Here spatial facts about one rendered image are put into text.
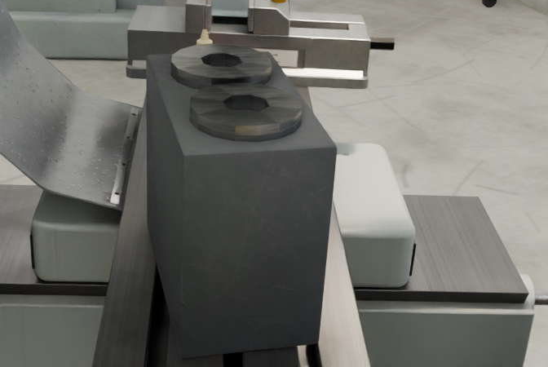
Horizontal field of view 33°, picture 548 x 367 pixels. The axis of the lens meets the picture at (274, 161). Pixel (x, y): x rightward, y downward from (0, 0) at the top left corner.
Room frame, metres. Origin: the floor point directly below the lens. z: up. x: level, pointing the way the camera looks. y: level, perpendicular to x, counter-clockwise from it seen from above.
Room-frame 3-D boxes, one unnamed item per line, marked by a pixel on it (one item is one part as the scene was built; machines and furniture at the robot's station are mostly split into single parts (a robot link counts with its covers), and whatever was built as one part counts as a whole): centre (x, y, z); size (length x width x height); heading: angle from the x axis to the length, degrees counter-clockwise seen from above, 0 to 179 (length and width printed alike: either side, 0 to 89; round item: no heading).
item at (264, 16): (1.31, 0.02, 1.06); 0.12 x 0.06 x 0.04; 2
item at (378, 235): (1.15, 0.07, 0.83); 0.50 x 0.35 x 0.12; 94
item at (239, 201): (0.73, 0.04, 1.07); 0.22 x 0.12 x 0.20; 16
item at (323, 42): (1.31, 0.05, 1.02); 0.35 x 0.15 x 0.11; 92
